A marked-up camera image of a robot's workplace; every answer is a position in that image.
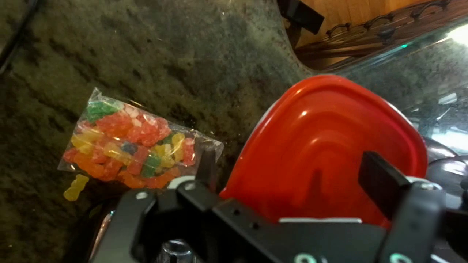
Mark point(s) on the loose yellow gummy candy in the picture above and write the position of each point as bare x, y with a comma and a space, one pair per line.
77, 187

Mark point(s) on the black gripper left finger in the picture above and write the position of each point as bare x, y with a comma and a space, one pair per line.
207, 170

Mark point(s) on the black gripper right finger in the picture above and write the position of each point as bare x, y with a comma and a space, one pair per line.
382, 183

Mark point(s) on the bag of gummy candies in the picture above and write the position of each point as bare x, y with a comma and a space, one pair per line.
116, 140

